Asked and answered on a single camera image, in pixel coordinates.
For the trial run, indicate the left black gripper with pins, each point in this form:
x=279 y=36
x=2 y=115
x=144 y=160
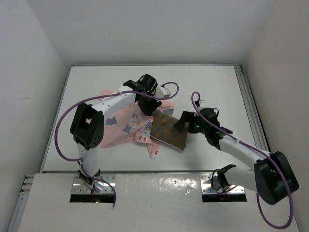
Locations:
x=147 y=110

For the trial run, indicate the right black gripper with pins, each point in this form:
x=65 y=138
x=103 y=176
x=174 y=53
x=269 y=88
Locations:
x=187 y=121

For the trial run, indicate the grey orange dotted pillow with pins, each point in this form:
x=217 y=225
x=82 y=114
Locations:
x=162 y=129

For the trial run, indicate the pink cartoon print pillowcase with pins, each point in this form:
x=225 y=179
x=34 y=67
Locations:
x=129 y=124

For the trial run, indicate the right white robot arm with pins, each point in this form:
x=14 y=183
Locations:
x=269 y=174

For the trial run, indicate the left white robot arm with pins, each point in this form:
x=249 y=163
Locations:
x=87 y=126

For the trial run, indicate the white front cover board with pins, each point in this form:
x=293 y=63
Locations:
x=144 y=203

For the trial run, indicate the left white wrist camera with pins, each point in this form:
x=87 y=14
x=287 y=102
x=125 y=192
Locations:
x=164 y=91

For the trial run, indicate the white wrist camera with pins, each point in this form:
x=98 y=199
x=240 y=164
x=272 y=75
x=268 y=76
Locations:
x=164 y=91
x=202 y=104

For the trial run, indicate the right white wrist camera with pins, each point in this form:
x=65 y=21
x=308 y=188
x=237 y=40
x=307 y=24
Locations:
x=202 y=104

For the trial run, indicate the right aluminium frame rail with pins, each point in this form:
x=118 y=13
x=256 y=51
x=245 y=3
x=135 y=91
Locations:
x=256 y=125

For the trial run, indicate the aluminium frame rail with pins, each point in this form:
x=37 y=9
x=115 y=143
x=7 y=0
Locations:
x=21 y=203
x=256 y=125

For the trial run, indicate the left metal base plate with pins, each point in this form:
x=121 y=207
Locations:
x=79 y=187

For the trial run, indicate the left aluminium frame rail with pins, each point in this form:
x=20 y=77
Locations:
x=21 y=203

